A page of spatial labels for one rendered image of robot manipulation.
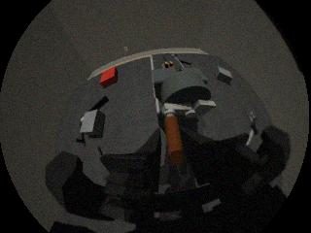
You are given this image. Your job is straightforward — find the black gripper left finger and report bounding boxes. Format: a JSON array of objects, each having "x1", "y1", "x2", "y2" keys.
[{"x1": 100, "y1": 128, "x2": 162, "y2": 193}]

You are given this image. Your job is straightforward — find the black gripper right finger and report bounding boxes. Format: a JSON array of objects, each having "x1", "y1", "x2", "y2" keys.
[{"x1": 180, "y1": 127, "x2": 250, "y2": 186}]

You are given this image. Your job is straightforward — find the red block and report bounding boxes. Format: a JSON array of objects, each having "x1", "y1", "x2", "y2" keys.
[{"x1": 100, "y1": 66, "x2": 118, "y2": 88}]

